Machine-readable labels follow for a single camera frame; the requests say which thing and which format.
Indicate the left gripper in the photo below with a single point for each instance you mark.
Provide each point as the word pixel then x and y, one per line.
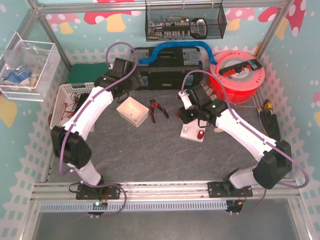
pixel 136 77

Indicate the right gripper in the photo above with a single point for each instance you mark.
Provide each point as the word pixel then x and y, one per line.
pixel 186 115

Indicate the white peg base plate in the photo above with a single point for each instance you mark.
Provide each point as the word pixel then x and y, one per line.
pixel 189 131

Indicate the white spring tray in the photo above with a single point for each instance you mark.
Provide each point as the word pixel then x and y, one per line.
pixel 133 111

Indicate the beige work glove front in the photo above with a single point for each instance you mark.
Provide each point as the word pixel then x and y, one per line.
pixel 218 130

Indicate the beige work glove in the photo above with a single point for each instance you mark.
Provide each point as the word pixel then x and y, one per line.
pixel 209 92
pixel 218 130

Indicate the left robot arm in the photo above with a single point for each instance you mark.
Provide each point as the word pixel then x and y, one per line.
pixel 69 141

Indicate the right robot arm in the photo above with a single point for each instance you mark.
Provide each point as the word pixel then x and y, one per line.
pixel 272 156

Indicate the beige work glove rear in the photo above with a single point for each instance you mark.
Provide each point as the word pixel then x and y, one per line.
pixel 209 92

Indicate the black box in basket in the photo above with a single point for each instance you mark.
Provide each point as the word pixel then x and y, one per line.
pixel 81 100

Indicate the green plastic case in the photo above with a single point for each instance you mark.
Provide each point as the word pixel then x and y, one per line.
pixel 82 73

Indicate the black toolbox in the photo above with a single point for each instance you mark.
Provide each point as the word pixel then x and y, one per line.
pixel 168 71

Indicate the white perforated basket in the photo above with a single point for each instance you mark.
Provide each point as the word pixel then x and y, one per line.
pixel 67 101

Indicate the red filament spool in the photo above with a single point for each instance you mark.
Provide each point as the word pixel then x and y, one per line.
pixel 239 87

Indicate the black rubber glove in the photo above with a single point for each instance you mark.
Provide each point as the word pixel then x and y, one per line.
pixel 270 124

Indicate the blue white gloves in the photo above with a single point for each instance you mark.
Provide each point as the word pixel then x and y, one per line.
pixel 19 76

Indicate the yellow handled tool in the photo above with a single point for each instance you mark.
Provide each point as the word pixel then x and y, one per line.
pixel 267 106

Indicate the black wire mesh basket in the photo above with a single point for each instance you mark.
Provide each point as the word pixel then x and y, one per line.
pixel 175 22

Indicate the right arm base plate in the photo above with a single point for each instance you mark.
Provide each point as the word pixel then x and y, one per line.
pixel 224 189

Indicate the clear acrylic wall box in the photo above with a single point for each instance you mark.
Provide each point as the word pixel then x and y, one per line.
pixel 42 58

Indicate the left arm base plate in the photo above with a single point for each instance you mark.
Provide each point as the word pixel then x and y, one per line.
pixel 110 192

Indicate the grey slotted cable duct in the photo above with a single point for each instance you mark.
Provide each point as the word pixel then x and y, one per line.
pixel 134 206

